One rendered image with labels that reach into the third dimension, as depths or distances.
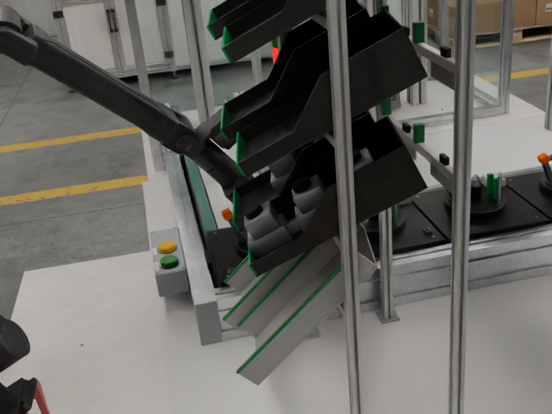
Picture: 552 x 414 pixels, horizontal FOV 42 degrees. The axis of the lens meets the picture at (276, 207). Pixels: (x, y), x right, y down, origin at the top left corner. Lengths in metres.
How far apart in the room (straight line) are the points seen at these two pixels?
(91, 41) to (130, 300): 5.19
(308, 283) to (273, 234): 0.17
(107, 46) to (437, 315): 5.53
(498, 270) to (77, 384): 0.90
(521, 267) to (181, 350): 0.75
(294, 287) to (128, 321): 0.52
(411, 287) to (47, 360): 0.77
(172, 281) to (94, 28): 5.27
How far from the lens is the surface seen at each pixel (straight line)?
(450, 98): 2.83
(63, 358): 1.56
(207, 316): 1.45
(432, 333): 1.48
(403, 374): 1.38
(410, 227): 1.63
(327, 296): 1.08
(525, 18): 7.15
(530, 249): 1.64
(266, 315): 1.24
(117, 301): 1.70
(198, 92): 2.53
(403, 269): 1.52
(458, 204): 1.04
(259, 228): 1.07
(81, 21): 6.71
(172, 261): 1.57
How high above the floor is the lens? 1.74
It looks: 26 degrees down
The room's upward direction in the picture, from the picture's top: 6 degrees counter-clockwise
